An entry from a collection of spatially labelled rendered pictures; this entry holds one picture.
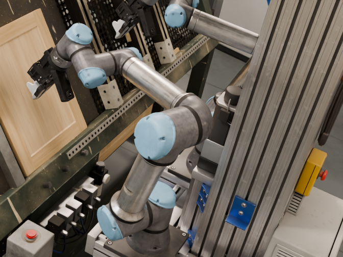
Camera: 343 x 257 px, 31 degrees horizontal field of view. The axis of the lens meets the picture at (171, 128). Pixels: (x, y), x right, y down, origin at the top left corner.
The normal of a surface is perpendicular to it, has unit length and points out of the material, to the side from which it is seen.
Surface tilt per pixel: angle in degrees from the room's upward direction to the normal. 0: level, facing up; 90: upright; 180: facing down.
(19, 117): 57
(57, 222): 0
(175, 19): 90
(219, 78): 0
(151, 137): 83
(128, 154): 0
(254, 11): 90
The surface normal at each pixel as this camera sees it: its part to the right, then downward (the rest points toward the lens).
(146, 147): -0.72, 0.15
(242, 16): -0.52, 0.41
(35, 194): 0.84, -0.08
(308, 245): 0.20, -0.79
